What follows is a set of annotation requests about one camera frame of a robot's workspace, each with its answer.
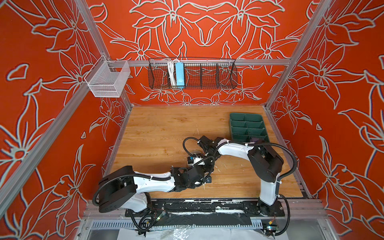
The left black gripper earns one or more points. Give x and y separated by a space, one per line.
193 186

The green plastic divider tray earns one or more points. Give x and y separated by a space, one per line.
247 127

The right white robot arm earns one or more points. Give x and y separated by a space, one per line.
266 162

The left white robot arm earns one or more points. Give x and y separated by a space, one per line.
128 189

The light blue box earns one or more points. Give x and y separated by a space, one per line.
180 76

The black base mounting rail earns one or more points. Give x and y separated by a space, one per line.
213 213

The black wire wall basket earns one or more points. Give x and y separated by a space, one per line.
200 73

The clear acrylic wall bin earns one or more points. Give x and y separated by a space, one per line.
107 79

